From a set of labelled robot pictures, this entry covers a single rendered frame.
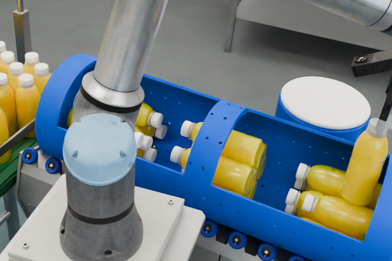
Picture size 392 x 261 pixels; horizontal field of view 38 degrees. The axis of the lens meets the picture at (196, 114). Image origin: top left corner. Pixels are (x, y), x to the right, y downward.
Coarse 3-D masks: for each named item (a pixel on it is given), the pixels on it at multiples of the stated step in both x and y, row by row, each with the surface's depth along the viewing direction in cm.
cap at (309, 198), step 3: (306, 195) 126; (309, 195) 126; (312, 195) 126; (306, 198) 125; (309, 198) 125; (312, 198) 125; (306, 201) 125; (309, 201) 125; (312, 201) 125; (303, 204) 125; (306, 204) 125; (309, 204) 125; (303, 207) 125; (306, 207) 125; (309, 207) 125; (306, 210) 126; (309, 210) 125
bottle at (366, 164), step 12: (360, 144) 117; (372, 144) 115; (384, 144) 116; (360, 156) 117; (372, 156) 116; (384, 156) 117; (348, 168) 121; (360, 168) 118; (372, 168) 117; (348, 180) 121; (360, 180) 119; (372, 180) 119; (348, 192) 122; (360, 192) 121; (372, 192) 122; (360, 204) 122
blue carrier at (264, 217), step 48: (48, 96) 136; (192, 96) 146; (48, 144) 140; (288, 144) 144; (336, 144) 136; (192, 192) 127; (288, 192) 146; (384, 192) 115; (288, 240) 123; (336, 240) 117; (384, 240) 113
